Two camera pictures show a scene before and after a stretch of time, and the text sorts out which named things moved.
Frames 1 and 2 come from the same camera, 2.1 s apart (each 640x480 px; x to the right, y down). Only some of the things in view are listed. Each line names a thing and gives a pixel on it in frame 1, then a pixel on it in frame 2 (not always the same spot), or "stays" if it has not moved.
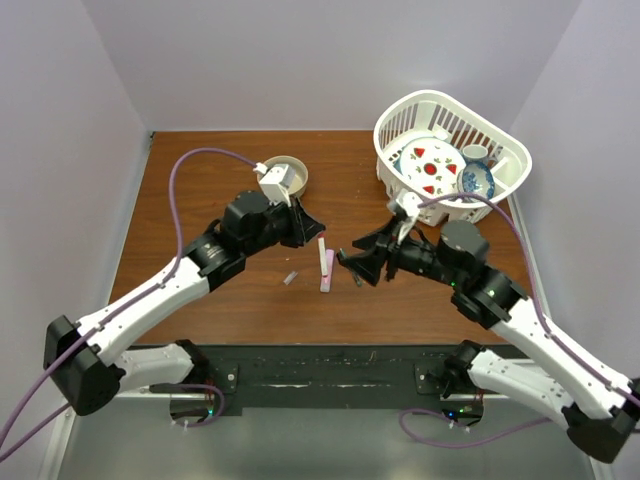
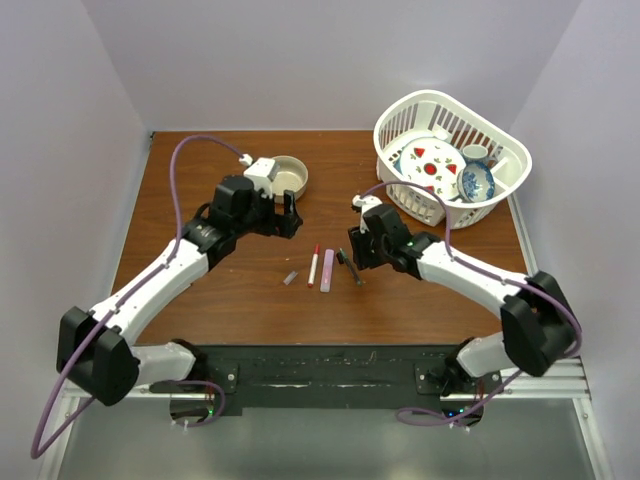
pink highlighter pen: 325,279 stays
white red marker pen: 323,254 → 313,267
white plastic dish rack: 431,143 stays
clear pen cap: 289,277 stays
